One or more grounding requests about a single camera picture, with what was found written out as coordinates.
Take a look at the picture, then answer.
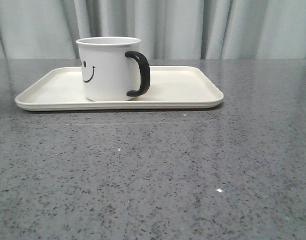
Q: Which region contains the pale grey curtain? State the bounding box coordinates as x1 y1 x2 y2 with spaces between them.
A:
0 0 306 60

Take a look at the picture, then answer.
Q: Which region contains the white smiley face mug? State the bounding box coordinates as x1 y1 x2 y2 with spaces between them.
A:
76 36 150 101

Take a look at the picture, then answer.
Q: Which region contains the cream rectangular tray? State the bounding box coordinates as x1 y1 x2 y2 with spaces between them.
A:
15 66 224 111

